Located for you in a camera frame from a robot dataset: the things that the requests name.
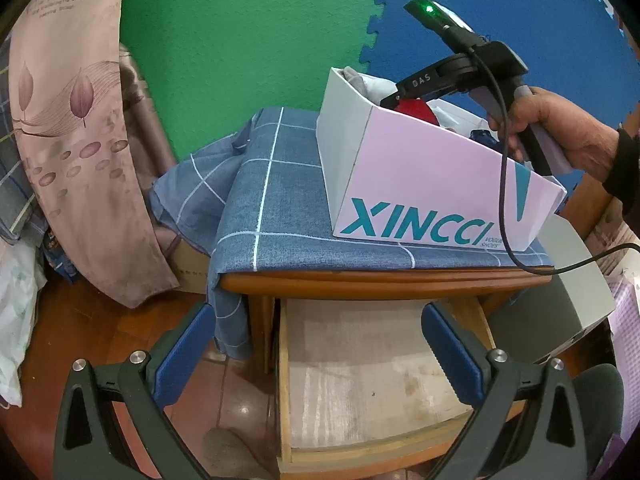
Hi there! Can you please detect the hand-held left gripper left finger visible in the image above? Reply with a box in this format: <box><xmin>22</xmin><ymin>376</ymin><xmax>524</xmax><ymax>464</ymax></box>
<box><xmin>52</xmin><ymin>302</ymin><xmax>217</xmax><ymax>480</ymax></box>

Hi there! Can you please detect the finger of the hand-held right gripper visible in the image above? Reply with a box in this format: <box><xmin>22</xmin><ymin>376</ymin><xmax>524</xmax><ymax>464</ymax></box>
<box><xmin>380</xmin><ymin>62</ymin><xmax>448</xmax><ymax>109</ymax></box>

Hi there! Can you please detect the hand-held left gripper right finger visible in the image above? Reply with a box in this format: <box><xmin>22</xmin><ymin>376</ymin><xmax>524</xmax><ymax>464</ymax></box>
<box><xmin>421</xmin><ymin>302</ymin><xmax>588</xmax><ymax>480</ymax></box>

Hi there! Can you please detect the red underwear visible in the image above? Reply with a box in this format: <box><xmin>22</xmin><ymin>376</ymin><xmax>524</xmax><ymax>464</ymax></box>
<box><xmin>395</xmin><ymin>100</ymin><xmax>441</xmax><ymax>126</ymax></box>

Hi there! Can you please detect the white box with teal print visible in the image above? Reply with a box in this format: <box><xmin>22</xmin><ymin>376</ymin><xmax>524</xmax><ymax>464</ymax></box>
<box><xmin>315</xmin><ymin>66</ymin><xmax>568</xmax><ymax>252</ymax></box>

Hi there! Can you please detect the wooden drawer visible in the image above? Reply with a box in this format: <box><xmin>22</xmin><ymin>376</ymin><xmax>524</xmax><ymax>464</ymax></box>
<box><xmin>272</xmin><ymin>296</ymin><xmax>526</xmax><ymax>480</ymax></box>

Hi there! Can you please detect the person's right forearm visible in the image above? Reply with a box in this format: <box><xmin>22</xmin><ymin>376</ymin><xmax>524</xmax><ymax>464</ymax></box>
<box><xmin>602</xmin><ymin>122</ymin><xmax>640</xmax><ymax>201</ymax></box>

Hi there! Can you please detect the dark blue patterned underwear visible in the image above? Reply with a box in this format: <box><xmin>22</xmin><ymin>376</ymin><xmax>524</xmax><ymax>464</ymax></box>
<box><xmin>470</xmin><ymin>129</ymin><xmax>501</xmax><ymax>151</ymax></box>

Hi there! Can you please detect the person's right hand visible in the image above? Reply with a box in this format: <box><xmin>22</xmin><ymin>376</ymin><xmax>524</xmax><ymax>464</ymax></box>
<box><xmin>487</xmin><ymin>86</ymin><xmax>621</xmax><ymax>186</ymax></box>

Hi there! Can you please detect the white padded bra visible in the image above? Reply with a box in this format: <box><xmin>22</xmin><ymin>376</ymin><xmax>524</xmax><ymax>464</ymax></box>
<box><xmin>357</xmin><ymin>75</ymin><xmax>401</xmax><ymax>106</ymax></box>

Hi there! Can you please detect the grey sock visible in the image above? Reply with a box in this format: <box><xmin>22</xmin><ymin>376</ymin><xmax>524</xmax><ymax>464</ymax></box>
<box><xmin>340</xmin><ymin>67</ymin><xmax>368</xmax><ymax>92</ymax></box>

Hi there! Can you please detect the blue foam mat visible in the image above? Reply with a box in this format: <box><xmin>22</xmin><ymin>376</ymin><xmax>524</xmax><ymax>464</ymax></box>
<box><xmin>365</xmin><ymin>0</ymin><xmax>640</xmax><ymax>201</ymax></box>

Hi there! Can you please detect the cardboard box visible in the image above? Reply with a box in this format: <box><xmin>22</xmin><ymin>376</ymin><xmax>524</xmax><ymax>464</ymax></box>
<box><xmin>167</xmin><ymin>240</ymin><xmax>213</xmax><ymax>296</ymax></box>

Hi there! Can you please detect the grey floor rag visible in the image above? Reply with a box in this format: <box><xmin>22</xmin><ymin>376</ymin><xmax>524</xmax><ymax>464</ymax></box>
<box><xmin>201</xmin><ymin>425</ymin><xmax>271</xmax><ymax>480</ymax></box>

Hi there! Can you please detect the wooden nightstand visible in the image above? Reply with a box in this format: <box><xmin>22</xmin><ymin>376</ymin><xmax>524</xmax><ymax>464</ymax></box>
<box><xmin>220</xmin><ymin>260</ymin><xmax>561</xmax><ymax>376</ymax></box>

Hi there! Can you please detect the grey box lid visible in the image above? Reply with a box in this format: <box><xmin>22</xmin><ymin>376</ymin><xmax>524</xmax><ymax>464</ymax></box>
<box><xmin>492</xmin><ymin>214</ymin><xmax>616</xmax><ymax>365</ymax></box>

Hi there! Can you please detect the blue package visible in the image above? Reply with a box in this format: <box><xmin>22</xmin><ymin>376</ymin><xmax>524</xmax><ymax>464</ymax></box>
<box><xmin>42</xmin><ymin>227</ymin><xmax>81</xmax><ymax>281</ymax></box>

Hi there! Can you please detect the green foam mat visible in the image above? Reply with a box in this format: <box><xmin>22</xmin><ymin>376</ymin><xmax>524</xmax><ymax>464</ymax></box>
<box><xmin>120</xmin><ymin>0</ymin><xmax>396</xmax><ymax>176</ymax></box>

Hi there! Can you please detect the lilac checkered cloth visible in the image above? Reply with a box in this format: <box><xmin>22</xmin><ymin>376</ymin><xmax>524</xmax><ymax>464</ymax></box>
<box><xmin>602</xmin><ymin>240</ymin><xmax>640</xmax><ymax>461</ymax></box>

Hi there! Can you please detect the blue plaid cloth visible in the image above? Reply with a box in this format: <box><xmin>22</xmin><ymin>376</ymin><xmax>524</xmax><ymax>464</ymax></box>
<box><xmin>150</xmin><ymin>106</ymin><xmax>556</xmax><ymax>361</ymax></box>

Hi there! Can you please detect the pink leaf print fabric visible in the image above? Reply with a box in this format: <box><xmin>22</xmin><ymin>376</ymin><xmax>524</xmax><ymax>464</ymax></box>
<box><xmin>7</xmin><ymin>0</ymin><xmax>181</xmax><ymax>310</ymax></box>

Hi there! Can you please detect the brown rolled fabric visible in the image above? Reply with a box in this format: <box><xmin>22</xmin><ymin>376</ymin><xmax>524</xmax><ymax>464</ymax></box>
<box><xmin>117</xmin><ymin>42</ymin><xmax>178</xmax><ymax>181</ymax></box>

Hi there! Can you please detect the grey plaid cloth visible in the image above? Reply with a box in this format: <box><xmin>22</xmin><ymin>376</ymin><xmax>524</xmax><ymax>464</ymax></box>
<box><xmin>0</xmin><ymin>40</ymin><xmax>43</xmax><ymax>246</ymax></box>

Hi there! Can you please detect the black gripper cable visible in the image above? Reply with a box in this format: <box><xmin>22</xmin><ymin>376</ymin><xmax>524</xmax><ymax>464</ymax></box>
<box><xmin>467</xmin><ymin>45</ymin><xmax>640</xmax><ymax>276</ymax></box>

